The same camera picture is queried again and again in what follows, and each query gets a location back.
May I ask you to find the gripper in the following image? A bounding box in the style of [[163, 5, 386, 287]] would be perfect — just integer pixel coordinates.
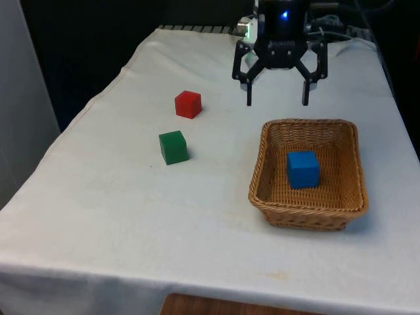
[[232, 0, 329, 107]]

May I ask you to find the blue cube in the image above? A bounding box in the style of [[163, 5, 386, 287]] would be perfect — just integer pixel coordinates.
[[287, 150, 321, 190]]

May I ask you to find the red cube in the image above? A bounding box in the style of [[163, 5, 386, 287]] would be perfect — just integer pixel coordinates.
[[174, 91, 202, 119]]

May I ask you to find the green cube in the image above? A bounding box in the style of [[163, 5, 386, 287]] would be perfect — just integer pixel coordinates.
[[158, 130, 190, 166]]

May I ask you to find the wicker basket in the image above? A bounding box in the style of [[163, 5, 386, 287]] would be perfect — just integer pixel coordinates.
[[248, 118, 369, 232]]

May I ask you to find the pale grey cabinet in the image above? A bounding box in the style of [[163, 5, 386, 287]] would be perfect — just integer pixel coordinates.
[[0, 0, 62, 211]]

